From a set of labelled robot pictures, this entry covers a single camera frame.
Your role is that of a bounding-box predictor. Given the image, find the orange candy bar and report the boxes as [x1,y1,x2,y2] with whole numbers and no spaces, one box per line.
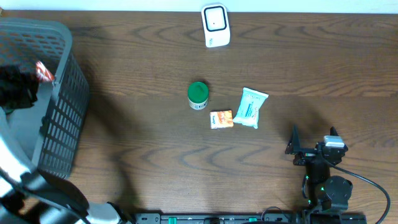
[35,61,55,83]

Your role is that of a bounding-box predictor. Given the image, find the teal wet wipes pack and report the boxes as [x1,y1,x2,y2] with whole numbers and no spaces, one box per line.
[233,87,269,129]

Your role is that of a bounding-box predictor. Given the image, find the orange tissue pack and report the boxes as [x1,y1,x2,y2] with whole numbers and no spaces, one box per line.
[210,110,234,129]

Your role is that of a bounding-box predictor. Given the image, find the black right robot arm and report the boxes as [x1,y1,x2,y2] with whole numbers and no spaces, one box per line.
[285,127,353,223]

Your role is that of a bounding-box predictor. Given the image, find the white barcode scanner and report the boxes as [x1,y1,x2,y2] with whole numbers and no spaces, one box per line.
[201,4,231,48]

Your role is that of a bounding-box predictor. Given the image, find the dark grey plastic basket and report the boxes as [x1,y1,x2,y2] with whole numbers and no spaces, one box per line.
[1,18,90,179]

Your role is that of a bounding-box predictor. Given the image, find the green lid jar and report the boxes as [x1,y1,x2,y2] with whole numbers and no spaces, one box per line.
[187,82,209,110]

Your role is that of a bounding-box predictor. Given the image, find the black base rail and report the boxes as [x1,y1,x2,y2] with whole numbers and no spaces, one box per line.
[134,212,368,224]

